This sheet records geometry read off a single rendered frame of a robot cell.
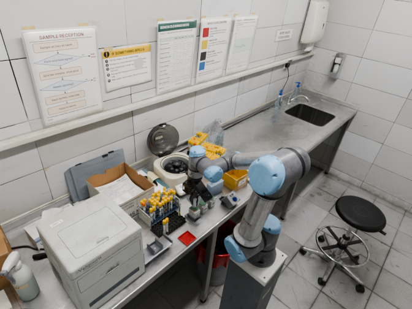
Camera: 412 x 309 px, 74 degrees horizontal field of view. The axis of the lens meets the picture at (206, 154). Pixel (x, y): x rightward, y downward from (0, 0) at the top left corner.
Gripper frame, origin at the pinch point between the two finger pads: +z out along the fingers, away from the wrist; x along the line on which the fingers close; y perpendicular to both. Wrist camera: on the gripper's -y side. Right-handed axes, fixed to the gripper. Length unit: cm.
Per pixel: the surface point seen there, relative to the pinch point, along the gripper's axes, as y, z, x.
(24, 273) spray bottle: 15, -5, 75
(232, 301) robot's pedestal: -35, 41, 4
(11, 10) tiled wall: 57, -85, 43
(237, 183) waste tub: -1.4, 2.5, -34.9
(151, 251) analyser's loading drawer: -2.5, 5.0, 31.3
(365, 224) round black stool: -69, 32, -98
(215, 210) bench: -3.2, 9.7, -13.5
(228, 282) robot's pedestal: -30.1, 28.9, 4.2
